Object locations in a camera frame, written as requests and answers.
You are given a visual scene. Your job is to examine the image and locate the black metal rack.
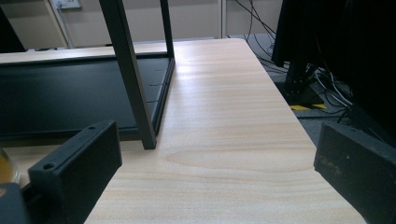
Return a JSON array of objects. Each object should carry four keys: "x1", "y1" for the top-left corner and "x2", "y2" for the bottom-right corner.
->
[{"x1": 0, "y1": 0, "x2": 176, "y2": 151}]

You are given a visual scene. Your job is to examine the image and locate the black stand base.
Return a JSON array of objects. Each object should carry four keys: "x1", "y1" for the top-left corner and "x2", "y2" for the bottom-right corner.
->
[{"x1": 282, "y1": 55, "x2": 329, "y2": 112}]

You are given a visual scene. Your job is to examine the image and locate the floor cables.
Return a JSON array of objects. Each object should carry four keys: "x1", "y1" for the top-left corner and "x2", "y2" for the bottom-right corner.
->
[
  {"x1": 313, "y1": 60, "x2": 355, "y2": 124},
  {"x1": 233, "y1": 0, "x2": 278, "y2": 73}
]

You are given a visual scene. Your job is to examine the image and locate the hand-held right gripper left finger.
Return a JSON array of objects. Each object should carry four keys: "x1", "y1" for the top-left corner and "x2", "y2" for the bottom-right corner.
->
[{"x1": 27, "y1": 120, "x2": 123, "y2": 224}]

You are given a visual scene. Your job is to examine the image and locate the black curtain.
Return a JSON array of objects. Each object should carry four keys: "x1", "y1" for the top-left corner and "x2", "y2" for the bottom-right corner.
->
[
  {"x1": 271, "y1": 0, "x2": 396, "y2": 147},
  {"x1": 0, "y1": 7, "x2": 28, "y2": 54}
]

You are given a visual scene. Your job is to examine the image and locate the white wall socket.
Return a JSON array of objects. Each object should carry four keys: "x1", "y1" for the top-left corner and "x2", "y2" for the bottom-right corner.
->
[{"x1": 50, "y1": 0, "x2": 83, "y2": 10}]

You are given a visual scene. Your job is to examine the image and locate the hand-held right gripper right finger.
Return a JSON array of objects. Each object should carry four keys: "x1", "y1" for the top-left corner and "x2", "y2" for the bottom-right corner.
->
[{"x1": 313, "y1": 121, "x2": 396, "y2": 224}]

